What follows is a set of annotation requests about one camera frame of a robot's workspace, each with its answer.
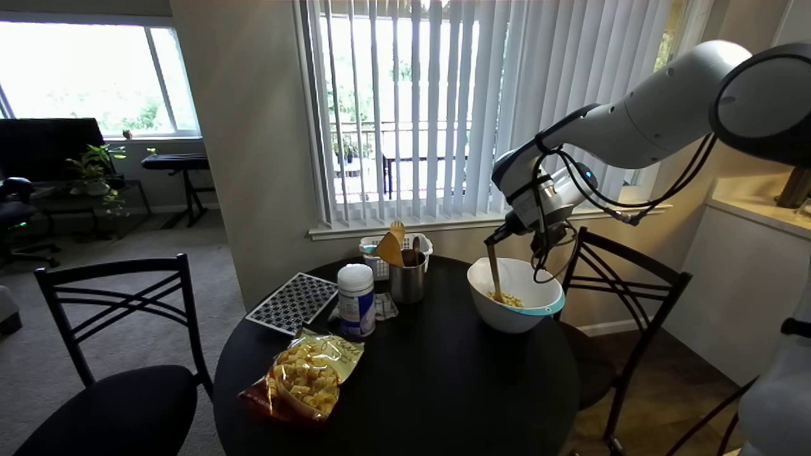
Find black monitor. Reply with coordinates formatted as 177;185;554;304
0;119;104;183

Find wooden spatula in cup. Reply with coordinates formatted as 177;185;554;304
378;221;406;266

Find black chair by window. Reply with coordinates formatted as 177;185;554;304
562;229;692;456

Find metal utensil cup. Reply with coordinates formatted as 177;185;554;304
391;252;426;304

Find black metal chair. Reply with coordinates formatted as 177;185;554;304
14;253;213;456

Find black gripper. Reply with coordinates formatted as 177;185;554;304
507;205;569;263

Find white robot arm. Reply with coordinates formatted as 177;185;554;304
487;42;811;258

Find potted green plant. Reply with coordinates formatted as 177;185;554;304
66;144;123;214

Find round black table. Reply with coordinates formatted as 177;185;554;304
213;257;578;456

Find yellow chip bag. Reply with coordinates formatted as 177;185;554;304
244;332;365;423

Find black white patterned trivet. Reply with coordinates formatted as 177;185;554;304
245;272;336;338

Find white vertical blinds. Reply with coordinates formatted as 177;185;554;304
302;0;677;229

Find cereal pieces in bowl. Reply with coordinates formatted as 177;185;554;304
487;291;523;310

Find white bowl with teal rim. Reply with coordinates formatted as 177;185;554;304
467;258;566;334

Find black keyboard stand bench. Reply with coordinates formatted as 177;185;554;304
140;151;213;230

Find white wipes canister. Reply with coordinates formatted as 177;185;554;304
336;263;374;341

